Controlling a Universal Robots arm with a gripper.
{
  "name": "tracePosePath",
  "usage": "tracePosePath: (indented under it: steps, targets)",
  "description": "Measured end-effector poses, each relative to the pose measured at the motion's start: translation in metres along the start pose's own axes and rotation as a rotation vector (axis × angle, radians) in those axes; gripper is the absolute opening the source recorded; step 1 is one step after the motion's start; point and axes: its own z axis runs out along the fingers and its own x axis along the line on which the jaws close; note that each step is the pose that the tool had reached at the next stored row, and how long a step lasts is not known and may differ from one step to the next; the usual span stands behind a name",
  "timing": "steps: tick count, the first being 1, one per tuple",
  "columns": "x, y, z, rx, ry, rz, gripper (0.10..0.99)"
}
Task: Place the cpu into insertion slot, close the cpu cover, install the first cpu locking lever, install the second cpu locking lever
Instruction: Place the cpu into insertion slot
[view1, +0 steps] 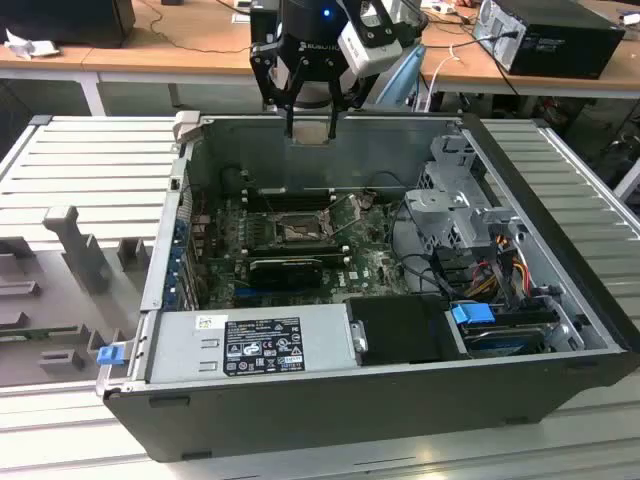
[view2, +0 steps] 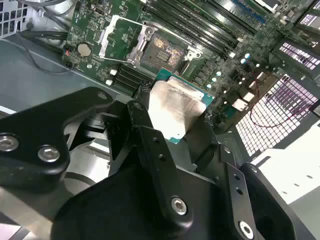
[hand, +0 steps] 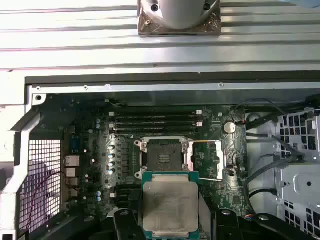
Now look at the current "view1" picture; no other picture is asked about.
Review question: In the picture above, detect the white cable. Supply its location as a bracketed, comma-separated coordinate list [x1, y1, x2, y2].
[425, 45, 462, 113]

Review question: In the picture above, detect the thick black cable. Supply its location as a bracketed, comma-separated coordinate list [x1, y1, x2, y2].
[390, 198, 444, 297]

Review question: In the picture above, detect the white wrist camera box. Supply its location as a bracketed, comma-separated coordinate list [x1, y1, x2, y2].
[336, 8, 404, 77]

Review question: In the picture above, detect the RAM slot with white clips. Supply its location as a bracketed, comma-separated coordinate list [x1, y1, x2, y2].
[246, 198, 332, 208]
[241, 242, 347, 257]
[243, 187, 334, 198]

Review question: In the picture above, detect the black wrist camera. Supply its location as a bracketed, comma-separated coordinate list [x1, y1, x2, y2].
[249, 0, 282, 47]

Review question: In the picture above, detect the hard disk drive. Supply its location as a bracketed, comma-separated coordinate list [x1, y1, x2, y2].
[458, 322, 549, 359]

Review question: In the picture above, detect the blue disk carrier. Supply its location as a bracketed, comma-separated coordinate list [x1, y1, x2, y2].
[449, 301, 496, 332]

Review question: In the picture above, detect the green RAM stick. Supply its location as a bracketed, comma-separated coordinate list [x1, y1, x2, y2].
[0, 325, 81, 337]

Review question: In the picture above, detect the yellow red wire bundle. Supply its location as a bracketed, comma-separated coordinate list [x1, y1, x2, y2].
[467, 233, 532, 297]

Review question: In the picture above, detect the CPU socket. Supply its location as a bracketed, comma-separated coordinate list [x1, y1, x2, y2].
[269, 212, 326, 249]

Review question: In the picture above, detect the blue case latch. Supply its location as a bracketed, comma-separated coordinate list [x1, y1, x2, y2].
[96, 345, 125, 367]

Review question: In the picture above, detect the silver metal drive cage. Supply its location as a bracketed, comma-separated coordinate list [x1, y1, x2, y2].
[402, 133, 529, 254]

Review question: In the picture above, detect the black open PC case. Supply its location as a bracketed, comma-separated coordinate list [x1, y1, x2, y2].
[94, 110, 640, 464]

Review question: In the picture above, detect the pale blue teach pendant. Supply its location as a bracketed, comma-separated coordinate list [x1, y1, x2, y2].
[383, 44, 427, 110]

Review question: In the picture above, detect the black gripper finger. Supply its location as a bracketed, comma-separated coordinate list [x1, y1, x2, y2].
[321, 58, 377, 140]
[249, 40, 309, 139]

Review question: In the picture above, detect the metal socket cover frame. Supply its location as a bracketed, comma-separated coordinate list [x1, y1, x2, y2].
[323, 193, 363, 238]

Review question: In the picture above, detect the thin black cable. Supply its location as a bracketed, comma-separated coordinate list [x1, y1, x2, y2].
[368, 170, 427, 202]

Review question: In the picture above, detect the white crumpled paper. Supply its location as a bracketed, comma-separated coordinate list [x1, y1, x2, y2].
[3, 26, 62, 60]

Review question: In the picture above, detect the grey case handle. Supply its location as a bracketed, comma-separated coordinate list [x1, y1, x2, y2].
[171, 110, 202, 147]

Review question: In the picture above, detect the wooden desk with white legs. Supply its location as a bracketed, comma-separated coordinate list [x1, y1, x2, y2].
[0, 0, 284, 117]
[418, 0, 640, 114]

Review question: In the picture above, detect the black box on desk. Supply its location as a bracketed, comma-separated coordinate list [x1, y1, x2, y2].
[0, 0, 137, 50]

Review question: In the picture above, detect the black graphics card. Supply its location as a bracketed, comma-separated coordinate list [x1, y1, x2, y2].
[247, 256, 325, 292]

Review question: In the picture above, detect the black plastic air shroud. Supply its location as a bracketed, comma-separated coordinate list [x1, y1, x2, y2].
[343, 293, 472, 367]

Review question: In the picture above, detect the green motherboard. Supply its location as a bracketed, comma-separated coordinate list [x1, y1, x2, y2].
[192, 192, 417, 309]

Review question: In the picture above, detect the black desktop computer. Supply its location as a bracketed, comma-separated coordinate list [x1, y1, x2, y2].
[471, 0, 627, 80]

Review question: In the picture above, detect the grey power supply with label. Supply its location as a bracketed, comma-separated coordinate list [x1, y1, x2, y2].
[147, 303, 357, 387]

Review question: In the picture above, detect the silver square CPU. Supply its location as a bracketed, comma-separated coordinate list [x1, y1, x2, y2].
[291, 121, 333, 147]

